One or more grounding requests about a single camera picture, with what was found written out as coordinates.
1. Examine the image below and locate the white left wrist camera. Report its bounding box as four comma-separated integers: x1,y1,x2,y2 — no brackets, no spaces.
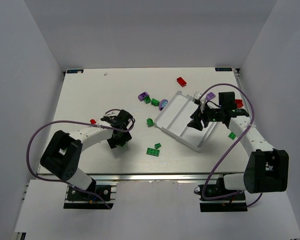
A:
100,112,117,123

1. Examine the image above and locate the red lego right side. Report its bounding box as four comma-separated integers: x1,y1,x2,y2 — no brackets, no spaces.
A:
234,99,244,109

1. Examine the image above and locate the aluminium table edge rail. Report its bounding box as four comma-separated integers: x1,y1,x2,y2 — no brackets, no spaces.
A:
36,172,248,183

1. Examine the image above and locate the blue label left corner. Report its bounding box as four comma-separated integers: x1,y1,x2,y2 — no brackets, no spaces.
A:
66,69,84,74

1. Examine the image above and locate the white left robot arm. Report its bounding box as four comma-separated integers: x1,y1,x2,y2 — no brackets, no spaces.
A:
40,109,135,195

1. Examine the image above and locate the small green lego brick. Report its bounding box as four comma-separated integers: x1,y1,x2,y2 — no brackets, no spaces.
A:
154,143,162,149

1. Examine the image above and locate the red lego brick top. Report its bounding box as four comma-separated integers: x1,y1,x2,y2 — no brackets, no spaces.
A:
176,77,187,87

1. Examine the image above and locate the purple arch lego brick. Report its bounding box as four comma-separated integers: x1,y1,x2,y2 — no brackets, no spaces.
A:
137,92,150,102

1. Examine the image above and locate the white three-compartment tray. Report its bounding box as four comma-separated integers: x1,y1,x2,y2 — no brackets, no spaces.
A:
154,90,216,152

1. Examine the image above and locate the purple paw print lego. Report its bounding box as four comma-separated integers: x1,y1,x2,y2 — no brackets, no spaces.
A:
159,99,169,111

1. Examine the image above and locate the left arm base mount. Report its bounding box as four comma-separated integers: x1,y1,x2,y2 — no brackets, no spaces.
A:
63,181,117,210

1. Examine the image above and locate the green lego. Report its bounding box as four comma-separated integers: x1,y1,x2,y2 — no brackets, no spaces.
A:
228,132,237,140
146,118,155,127
143,96,151,104

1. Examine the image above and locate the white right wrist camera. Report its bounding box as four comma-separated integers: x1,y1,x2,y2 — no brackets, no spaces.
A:
193,91,207,113

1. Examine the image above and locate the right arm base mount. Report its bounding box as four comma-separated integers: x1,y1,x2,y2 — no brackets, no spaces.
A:
193,175,248,213

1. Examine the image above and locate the green 2x4 lego plate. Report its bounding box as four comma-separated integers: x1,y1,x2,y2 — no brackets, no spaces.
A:
146,147,160,157

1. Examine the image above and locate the green 2x2 lego brick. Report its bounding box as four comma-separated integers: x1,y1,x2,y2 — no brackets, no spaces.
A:
119,141,128,148

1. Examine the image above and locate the blue label corner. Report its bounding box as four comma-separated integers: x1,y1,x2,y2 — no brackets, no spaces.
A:
66,69,84,74
214,67,233,72

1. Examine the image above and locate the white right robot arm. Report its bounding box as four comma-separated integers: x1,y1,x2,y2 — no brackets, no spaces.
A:
187,91,289,194

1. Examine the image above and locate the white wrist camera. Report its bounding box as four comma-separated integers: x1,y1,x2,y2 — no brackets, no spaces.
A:
193,91,207,113
100,112,117,123

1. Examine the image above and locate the blue label right corner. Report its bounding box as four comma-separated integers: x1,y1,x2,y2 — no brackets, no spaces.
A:
214,67,233,72

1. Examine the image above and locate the purple lego right of tray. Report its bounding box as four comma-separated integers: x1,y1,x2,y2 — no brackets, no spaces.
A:
205,92,216,101

